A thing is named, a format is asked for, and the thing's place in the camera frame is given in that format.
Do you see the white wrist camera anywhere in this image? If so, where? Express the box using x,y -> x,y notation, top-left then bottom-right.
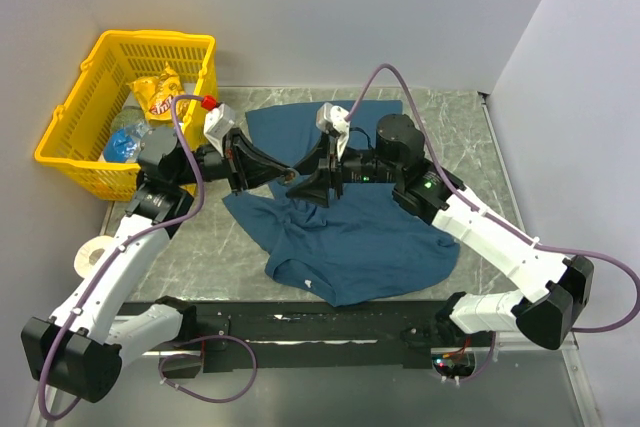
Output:
315,102 -> 350,160
201,95 -> 236,154

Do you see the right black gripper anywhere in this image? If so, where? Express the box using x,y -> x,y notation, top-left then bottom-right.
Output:
285,131 -> 401,209

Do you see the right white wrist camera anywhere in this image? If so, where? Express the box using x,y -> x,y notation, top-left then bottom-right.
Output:
315,102 -> 350,160

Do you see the blue t-shirt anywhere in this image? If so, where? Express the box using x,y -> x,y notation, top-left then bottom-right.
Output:
223,101 -> 460,306

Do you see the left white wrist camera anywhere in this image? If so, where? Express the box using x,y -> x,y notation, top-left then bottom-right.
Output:
201,95 -> 236,154

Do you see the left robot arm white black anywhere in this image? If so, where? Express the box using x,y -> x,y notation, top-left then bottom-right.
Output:
21,126 -> 290,403

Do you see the blue plastic bag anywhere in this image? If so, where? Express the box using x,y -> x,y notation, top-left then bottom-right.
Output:
102,121 -> 150,164

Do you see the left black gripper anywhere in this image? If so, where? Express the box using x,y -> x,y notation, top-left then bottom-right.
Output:
172,127 -> 290,195

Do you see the toilet paper roll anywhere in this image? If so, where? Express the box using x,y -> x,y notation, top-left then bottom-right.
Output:
73,235 -> 113,278

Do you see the aluminium frame rail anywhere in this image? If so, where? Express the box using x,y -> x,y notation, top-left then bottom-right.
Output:
59,345 -> 602,426

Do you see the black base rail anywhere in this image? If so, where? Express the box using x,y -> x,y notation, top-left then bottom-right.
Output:
150,300 -> 491,373

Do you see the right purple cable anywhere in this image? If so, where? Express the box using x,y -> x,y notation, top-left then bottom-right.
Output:
347,63 -> 640,388

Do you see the yellow plastic basket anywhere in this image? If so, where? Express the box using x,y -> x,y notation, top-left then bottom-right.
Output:
34,30 -> 218,201

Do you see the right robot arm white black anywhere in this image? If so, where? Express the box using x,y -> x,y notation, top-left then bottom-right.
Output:
287,104 -> 594,350

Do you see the yellow snack bag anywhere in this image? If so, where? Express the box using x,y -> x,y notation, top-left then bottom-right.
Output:
128,62 -> 186,124

